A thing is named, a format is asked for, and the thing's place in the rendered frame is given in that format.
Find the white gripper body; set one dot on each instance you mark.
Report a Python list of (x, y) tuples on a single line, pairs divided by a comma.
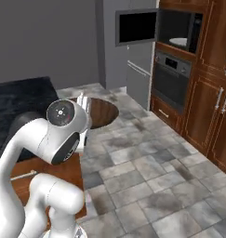
[(83, 140)]

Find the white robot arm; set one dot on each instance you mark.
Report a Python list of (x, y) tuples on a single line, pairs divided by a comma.
[(30, 142)]

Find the white microwave turntable plate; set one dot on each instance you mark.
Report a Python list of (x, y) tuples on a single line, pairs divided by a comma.
[(179, 41)]

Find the grey microwave oven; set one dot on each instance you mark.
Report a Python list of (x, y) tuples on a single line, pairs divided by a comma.
[(192, 29)]

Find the round brown wooden table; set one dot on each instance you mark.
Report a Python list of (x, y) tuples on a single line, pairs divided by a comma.
[(103, 112)]

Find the brown wooden island cupboard front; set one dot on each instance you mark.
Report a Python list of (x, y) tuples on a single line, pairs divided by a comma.
[(68, 173)]

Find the grey fridge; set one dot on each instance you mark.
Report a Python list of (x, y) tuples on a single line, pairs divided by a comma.
[(139, 62)]

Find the black built-in oven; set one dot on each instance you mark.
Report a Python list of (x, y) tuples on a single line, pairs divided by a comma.
[(170, 81)]

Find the brown wooden cupboard run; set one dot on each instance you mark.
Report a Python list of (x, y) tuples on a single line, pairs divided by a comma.
[(210, 102)]

